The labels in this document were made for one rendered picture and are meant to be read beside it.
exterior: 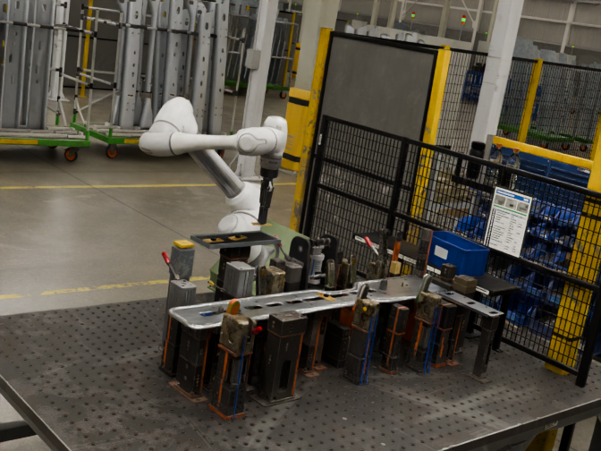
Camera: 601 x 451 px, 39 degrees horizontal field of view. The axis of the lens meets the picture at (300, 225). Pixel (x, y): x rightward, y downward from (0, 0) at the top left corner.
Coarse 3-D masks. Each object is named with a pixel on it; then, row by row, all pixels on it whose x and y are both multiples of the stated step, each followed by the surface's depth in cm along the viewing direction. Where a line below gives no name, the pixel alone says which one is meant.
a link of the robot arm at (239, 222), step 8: (232, 216) 402; (240, 216) 403; (248, 216) 407; (224, 224) 400; (232, 224) 398; (240, 224) 399; (248, 224) 403; (224, 232) 398; (256, 248) 406; (256, 256) 408
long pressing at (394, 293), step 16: (352, 288) 364; (400, 288) 376; (416, 288) 380; (432, 288) 383; (192, 304) 316; (208, 304) 319; (224, 304) 322; (256, 304) 327; (288, 304) 333; (304, 304) 336; (320, 304) 339; (336, 304) 342; (352, 304) 347; (192, 320) 301; (208, 320) 304; (256, 320) 314
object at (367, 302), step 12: (360, 300) 339; (372, 300) 340; (360, 312) 339; (372, 312) 336; (360, 324) 340; (372, 324) 339; (360, 336) 340; (360, 348) 341; (348, 360) 346; (360, 360) 341; (348, 372) 346; (360, 372) 343; (360, 384) 344
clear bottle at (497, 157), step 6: (498, 144) 414; (498, 150) 414; (492, 156) 415; (498, 156) 414; (498, 162) 414; (492, 168) 415; (492, 174) 416; (498, 174) 416; (486, 180) 418; (492, 180) 416
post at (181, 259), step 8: (176, 248) 334; (192, 248) 337; (176, 256) 334; (184, 256) 334; (192, 256) 336; (176, 264) 334; (184, 264) 335; (192, 264) 338; (176, 272) 335; (184, 272) 336; (168, 288) 341; (168, 296) 341
